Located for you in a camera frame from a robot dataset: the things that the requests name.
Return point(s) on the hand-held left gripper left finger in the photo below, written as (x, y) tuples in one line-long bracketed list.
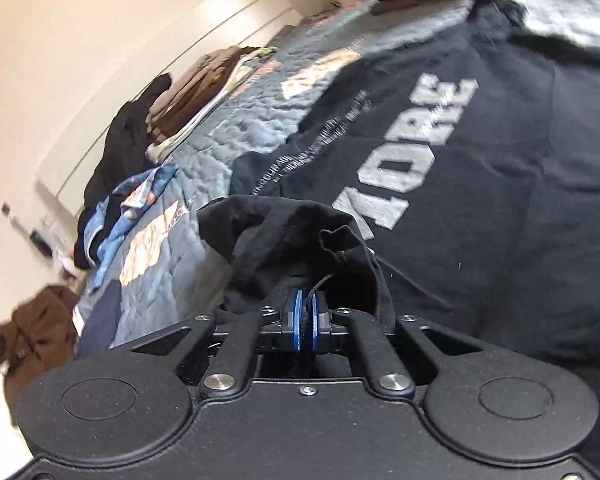
[(295, 320)]

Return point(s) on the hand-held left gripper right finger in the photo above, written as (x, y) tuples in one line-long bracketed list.
[(317, 321)]

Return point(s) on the black printed t-shirt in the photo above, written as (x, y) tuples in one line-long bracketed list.
[(480, 210)]

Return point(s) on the blue patterned clothes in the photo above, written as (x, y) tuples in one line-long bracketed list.
[(125, 205)]

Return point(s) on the stack of folded brown clothes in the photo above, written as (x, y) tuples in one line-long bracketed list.
[(200, 90)]

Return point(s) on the navy blue garment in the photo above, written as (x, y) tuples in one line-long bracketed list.
[(100, 320)]

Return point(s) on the grey printed bedspread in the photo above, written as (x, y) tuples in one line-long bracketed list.
[(240, 125)]

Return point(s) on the black jacket pile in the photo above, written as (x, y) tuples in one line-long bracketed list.
[(120, 150)]

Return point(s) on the brown jacket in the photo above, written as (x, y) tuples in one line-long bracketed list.
[(35, 340)]

